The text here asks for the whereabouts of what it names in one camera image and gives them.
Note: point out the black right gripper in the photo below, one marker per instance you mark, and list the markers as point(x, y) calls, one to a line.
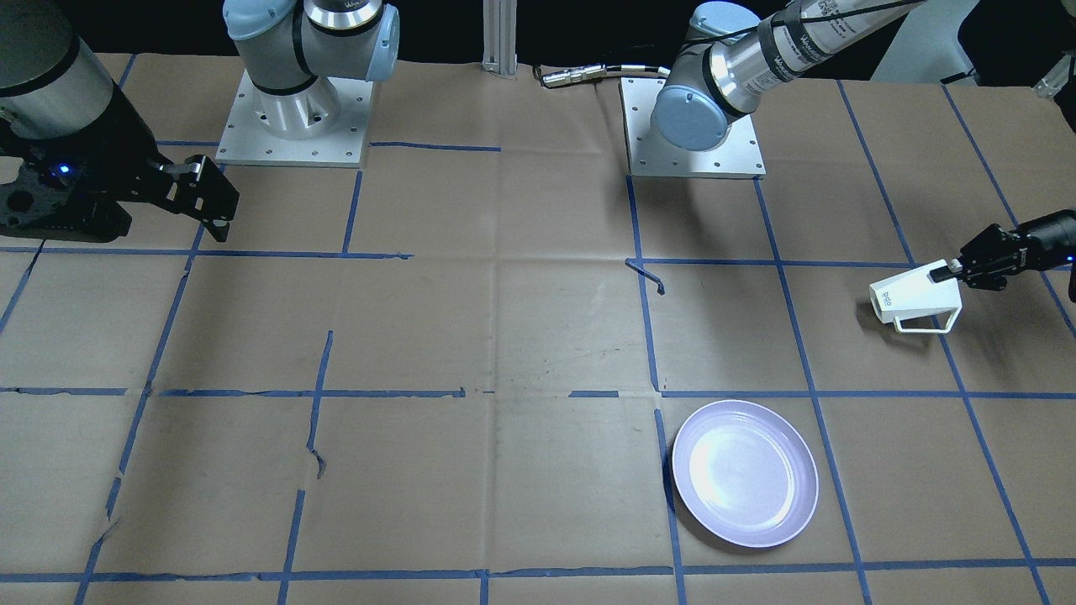
point(116, 149)

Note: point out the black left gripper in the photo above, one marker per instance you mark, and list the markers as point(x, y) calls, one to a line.
point(1045, 233)

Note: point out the white faceted cup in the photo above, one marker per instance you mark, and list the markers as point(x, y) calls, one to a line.
point(924, 292)

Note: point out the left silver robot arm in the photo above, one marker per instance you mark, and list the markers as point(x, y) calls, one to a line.
point(719, 77)

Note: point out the lavender round plate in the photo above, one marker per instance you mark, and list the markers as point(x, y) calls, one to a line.
point(745, 474)

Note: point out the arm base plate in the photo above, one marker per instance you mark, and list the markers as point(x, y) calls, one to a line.
point(323, 126)
point(678, 131)

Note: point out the aluminium frame post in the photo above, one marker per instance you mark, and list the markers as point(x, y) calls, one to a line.
point(499, 19)

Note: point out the silver cable connector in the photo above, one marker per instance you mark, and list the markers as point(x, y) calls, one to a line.
point(596, 72)

